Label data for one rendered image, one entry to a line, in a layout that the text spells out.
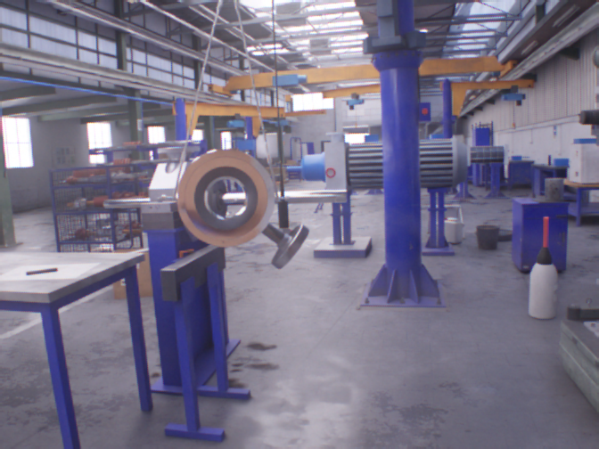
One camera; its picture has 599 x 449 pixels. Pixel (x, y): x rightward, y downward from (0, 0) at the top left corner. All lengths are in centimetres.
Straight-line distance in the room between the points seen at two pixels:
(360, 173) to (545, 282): 300
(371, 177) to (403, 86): 225
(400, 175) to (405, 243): 59
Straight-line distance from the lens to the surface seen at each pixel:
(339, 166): 621
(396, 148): 420
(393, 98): 422
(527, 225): 539
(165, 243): 276
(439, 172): 616
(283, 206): 204
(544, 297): 407
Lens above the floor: 134
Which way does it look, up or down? 8 degrees down
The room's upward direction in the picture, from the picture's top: 3 degrees counter-clockwise
